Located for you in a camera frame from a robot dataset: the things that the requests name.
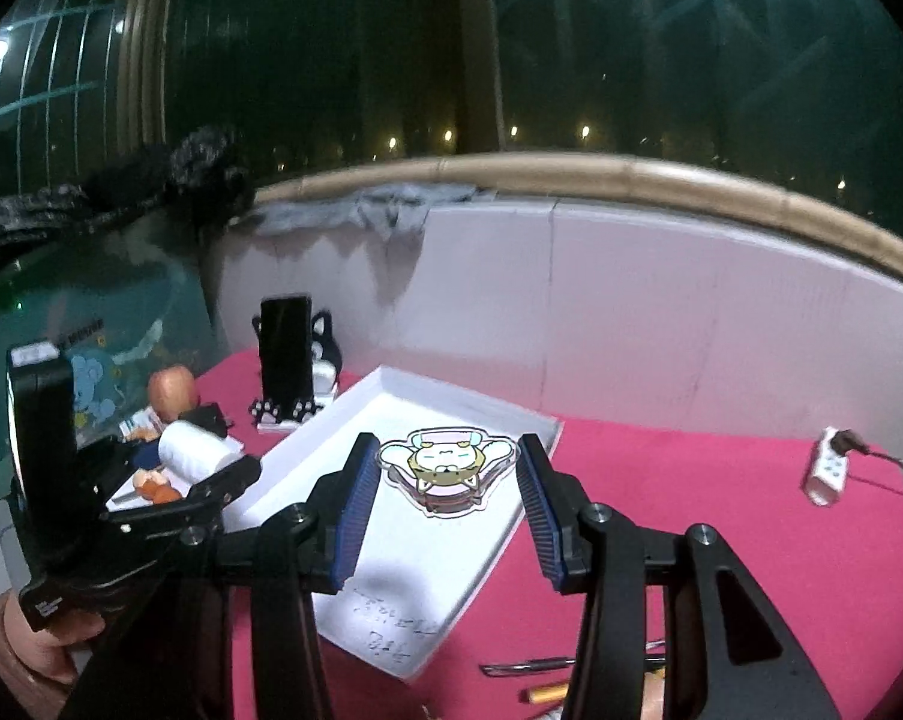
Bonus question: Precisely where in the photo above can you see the white power strip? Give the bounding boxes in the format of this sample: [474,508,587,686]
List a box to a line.
[801,426,848,507]

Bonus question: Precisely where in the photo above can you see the grey cloth on ledge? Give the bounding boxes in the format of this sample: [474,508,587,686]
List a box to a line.
[230,182,497,242]

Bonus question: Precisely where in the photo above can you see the red apple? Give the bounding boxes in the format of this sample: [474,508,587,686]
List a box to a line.
[147,364,200,422]

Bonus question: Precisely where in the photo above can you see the pink table cloth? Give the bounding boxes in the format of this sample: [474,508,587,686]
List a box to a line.
[230,371,903,718]

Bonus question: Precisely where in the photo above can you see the black cat phone stand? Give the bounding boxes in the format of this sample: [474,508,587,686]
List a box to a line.
[250,294,342,433]

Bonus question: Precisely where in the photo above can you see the small orange fruit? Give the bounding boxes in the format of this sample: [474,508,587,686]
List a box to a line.
[132,470,183,504]

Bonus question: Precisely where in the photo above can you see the black plastic bag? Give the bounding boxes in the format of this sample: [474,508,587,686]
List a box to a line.
[0,127,254,262]

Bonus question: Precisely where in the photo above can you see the black phone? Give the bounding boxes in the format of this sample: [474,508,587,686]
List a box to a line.
[257,294,313,419]

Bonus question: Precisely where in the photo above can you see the white shallow tray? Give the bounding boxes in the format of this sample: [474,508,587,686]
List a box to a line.
[225,367,562,681]

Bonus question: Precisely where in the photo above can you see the black small case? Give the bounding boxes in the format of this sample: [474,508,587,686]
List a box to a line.
[178,403,232,439]

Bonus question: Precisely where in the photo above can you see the yellow lighter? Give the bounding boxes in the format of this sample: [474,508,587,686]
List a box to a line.
[521,681,570,706]

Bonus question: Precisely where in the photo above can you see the blue mouse poster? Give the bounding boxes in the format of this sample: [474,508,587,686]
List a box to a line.
[61,317,165,445]

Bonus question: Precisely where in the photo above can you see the left hand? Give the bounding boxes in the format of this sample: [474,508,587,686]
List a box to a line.
[0,590,104,718]

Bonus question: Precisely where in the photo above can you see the black plug and cable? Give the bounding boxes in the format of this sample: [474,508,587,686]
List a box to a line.
[830,427,903,503]

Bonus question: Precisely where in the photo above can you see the metal tweezers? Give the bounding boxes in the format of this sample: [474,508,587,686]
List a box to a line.
[479,639,666,678]

